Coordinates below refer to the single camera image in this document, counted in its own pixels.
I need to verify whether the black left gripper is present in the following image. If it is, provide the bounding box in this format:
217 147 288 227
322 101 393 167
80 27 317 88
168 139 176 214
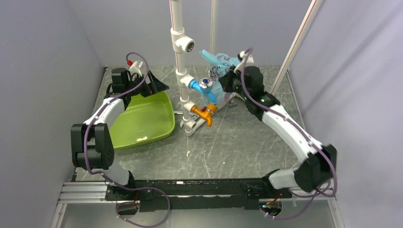
126 70 170 98

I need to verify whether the white floor pipe frame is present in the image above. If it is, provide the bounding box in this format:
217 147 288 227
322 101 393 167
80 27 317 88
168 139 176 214
180 93 235 136

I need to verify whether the white vertical pipe with fittings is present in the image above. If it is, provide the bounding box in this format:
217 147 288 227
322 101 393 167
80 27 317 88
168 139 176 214
169 0 196 136

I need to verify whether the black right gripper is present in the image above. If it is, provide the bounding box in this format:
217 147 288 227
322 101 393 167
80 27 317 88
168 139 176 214
218 66 250 100

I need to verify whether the small grey clip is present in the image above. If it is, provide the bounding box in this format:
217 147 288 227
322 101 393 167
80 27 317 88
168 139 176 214
229 99 238 107

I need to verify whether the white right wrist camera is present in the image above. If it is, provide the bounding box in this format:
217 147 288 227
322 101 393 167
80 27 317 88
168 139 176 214
233 50 255 73

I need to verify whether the green plastic basin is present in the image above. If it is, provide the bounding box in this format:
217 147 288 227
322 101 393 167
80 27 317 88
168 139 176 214
110 92 175 149

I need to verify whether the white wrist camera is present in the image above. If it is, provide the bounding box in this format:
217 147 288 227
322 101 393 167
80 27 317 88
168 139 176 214
233 50 255 73
127 59 144 75

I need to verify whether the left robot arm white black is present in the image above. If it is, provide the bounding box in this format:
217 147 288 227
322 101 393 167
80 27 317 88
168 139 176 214
70 67 169 200

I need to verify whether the blue printed plastic bag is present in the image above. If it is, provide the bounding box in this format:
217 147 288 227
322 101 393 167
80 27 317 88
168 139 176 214
200 49 240 109

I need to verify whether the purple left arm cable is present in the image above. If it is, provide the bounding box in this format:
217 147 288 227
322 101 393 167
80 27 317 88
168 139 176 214
83 52 171 228

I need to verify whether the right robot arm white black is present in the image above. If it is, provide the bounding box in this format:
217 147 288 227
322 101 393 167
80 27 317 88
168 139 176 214
219 66 337 197

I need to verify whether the orange plastic faucet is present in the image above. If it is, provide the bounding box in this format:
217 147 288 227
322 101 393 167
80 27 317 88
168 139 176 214
190 103 218 127

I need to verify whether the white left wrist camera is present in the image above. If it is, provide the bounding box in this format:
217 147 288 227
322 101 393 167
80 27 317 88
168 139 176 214
127 59 144 75

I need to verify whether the thin white rear pipe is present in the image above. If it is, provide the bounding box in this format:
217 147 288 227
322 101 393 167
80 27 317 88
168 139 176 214
210 0 219 54

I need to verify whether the blue plastic faucet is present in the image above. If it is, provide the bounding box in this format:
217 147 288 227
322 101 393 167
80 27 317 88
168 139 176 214
189 78 217 105

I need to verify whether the white slanted pipe red stripe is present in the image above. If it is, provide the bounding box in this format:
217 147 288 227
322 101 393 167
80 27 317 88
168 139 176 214
270 0 323 95

